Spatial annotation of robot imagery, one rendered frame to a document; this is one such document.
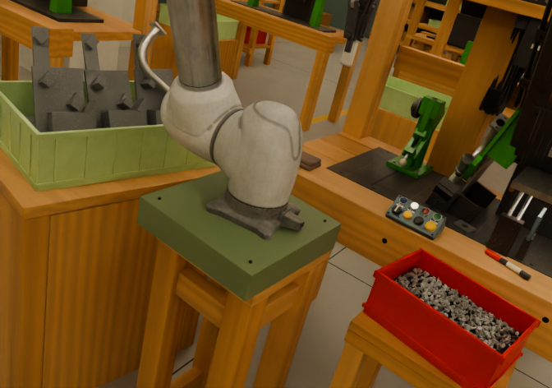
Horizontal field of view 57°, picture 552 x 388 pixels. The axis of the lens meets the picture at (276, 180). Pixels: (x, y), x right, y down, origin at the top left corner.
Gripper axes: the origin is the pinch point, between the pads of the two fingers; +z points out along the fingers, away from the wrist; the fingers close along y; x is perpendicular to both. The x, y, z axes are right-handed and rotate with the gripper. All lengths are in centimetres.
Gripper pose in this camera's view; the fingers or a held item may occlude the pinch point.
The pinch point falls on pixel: (349, 52)
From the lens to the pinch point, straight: 142.6
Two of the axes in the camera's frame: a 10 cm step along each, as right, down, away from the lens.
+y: -5.8, 2.2, -7.8
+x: 7.8, 4.1, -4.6
